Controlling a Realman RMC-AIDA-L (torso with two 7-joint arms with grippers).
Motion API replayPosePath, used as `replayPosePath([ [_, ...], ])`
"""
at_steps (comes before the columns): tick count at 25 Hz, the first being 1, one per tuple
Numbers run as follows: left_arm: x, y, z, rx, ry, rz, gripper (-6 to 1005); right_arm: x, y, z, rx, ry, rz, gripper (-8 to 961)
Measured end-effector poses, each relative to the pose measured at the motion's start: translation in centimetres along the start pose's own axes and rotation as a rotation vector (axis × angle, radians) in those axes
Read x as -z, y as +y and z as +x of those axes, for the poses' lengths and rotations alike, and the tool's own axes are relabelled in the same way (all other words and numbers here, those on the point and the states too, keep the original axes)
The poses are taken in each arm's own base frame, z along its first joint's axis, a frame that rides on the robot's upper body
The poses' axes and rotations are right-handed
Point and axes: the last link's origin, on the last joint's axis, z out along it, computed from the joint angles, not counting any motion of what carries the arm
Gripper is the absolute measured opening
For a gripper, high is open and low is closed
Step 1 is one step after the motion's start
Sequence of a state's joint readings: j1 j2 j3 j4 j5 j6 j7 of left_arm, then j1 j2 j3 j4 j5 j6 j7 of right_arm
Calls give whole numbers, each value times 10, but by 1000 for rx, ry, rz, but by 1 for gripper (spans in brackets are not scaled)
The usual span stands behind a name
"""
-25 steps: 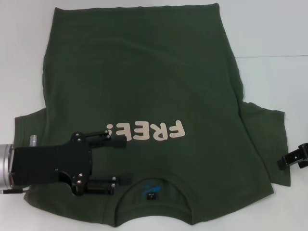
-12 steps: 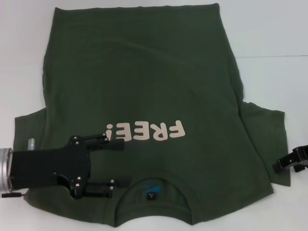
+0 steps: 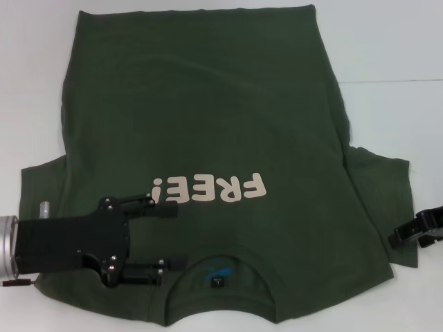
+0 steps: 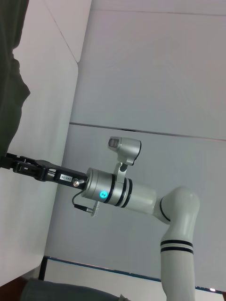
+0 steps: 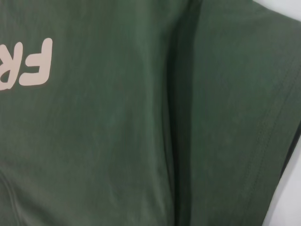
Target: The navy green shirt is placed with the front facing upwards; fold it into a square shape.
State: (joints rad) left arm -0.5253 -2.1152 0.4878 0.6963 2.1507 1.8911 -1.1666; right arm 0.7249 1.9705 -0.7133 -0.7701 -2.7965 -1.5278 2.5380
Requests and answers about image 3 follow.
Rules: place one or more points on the silver left connector plug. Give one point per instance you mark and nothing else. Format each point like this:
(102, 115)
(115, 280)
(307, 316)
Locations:
(44, 209)

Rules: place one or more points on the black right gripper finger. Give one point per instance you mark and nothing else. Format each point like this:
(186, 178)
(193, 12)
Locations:
(410, 230)
(432, 243)

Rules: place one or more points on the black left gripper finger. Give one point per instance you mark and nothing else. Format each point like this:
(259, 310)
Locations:
(142, 275)
(142, 204)

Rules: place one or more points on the dark green FREE t-shirt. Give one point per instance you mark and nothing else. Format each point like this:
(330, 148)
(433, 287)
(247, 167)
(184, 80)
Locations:
(207, 121)

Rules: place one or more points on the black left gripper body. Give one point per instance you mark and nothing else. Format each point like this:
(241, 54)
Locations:
(69, 242)

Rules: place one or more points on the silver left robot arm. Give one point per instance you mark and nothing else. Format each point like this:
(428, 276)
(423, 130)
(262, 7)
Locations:
(7, 245)

